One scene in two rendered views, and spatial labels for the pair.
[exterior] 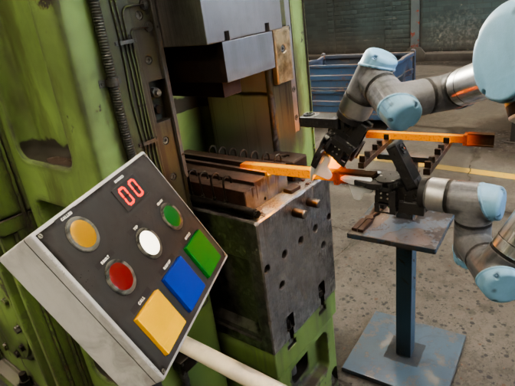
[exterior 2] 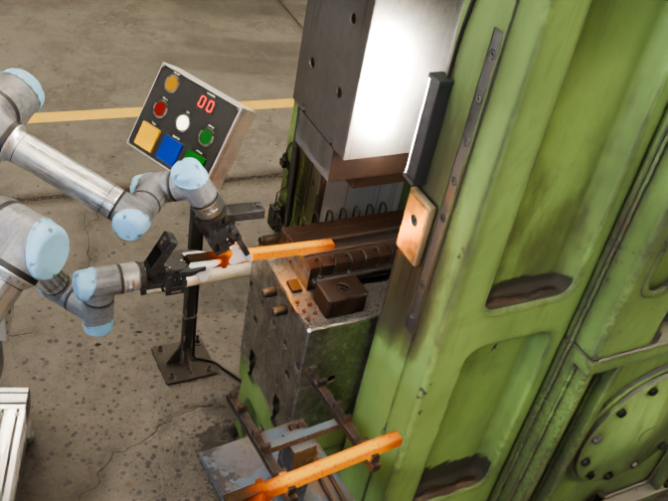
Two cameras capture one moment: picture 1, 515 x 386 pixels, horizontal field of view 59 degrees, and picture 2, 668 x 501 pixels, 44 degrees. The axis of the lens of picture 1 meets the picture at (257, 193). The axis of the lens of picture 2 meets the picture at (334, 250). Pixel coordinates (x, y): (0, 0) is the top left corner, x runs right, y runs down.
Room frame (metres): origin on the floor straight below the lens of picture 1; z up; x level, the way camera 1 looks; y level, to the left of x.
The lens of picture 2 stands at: (1.79, -1.73, 2.38)
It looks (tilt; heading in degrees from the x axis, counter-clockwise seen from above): 37 degrees down; 106
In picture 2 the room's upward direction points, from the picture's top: 12 degrees clockwise
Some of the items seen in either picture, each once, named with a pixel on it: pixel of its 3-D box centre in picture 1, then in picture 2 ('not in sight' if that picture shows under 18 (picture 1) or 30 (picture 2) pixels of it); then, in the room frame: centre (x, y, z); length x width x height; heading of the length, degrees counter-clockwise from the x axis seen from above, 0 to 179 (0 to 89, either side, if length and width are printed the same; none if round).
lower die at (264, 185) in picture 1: (213, 176); (360, 244); (1.32, 0.13, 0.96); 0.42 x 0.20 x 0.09; 49
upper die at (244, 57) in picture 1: (192, 57); (385, 136); (1.32, 0.13, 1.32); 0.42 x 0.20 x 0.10; 49
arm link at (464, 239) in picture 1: (474, 244); (93, 309); (0.84, -0.45, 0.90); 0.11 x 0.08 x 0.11; 172
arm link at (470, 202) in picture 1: (474, 201); (97, 283); (0.85, -0.46, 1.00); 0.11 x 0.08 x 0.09; 50
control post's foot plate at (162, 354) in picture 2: not in sight; (185, 353); (0.71, 0.27, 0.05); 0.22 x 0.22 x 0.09; 49
